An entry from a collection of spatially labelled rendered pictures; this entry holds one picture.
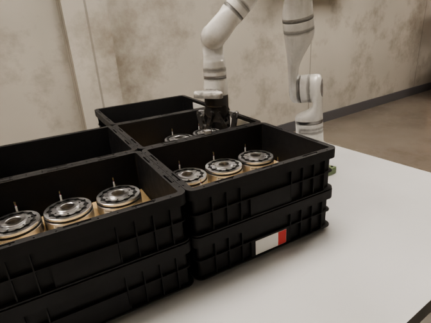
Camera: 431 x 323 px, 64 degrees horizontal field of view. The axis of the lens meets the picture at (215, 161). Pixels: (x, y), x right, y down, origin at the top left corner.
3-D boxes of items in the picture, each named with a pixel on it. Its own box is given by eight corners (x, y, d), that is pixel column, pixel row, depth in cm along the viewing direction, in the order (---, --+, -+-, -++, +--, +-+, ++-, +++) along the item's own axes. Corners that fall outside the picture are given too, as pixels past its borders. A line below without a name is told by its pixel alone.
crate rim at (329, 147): (263, 129, 108) (263, 121, 107) (338, 156, 83) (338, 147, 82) (140, 157, 90) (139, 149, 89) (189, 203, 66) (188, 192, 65)
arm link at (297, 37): (284, 17, 108) (315, 13, 104) (293, 96, 123) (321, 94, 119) (278, 25, 101) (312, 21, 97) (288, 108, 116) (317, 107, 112)
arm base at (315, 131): (310, 161, 129) (308, 117, 124) (329, 167, 122) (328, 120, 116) (292, 168, 125) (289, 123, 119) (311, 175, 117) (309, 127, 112)
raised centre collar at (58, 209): (76, 200, 80) (75, 198, 79) (82, 208, 76) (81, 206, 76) (53, 207, 77) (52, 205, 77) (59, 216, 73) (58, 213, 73)
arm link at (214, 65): (202, 75, 110) (204, 79, 101) (199, 24, 104) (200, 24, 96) (224, 74, 110) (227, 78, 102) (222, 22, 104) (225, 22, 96)
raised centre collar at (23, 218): (27, 215, 75) (27, 212, 75) (25, 225, 71) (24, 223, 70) (2, 220, 73) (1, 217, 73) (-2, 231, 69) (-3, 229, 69)
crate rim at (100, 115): (183, 99, 157) (183, 94, 156) (216, 111, 132) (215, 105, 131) (94, 115, 139) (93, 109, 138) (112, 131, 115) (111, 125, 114)
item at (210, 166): (229, 157, 100) (229, 155, 100) (249, 168, 92) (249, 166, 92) (199, 165, 96) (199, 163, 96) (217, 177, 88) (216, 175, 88)
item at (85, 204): (83, 195, 83) (83, 193, 83) (98, 210, 76) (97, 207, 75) (39, 209, 78) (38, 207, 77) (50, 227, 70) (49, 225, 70)
